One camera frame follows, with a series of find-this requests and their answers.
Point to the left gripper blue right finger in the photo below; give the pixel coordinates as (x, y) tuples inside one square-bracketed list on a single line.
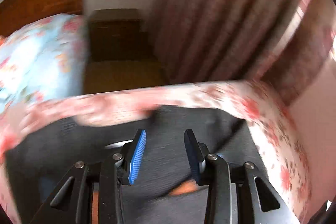
[(237, 193)]

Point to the floral pink curtain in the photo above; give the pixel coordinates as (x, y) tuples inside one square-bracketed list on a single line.
[(283, 43)]

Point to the pink floral quilt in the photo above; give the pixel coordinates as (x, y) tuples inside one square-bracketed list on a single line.
[(270, 124)]

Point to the dark wooden nightstand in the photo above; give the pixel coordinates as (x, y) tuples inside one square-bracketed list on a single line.
[(116, 34)]

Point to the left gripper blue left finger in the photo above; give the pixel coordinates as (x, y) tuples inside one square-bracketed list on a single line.
[(72, 199)]

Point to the dark striped knit sweater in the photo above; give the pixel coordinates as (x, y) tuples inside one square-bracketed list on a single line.
[(38, 163)]

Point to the light blue floral pillow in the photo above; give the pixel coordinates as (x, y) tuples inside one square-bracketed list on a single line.
[(44, 60)]

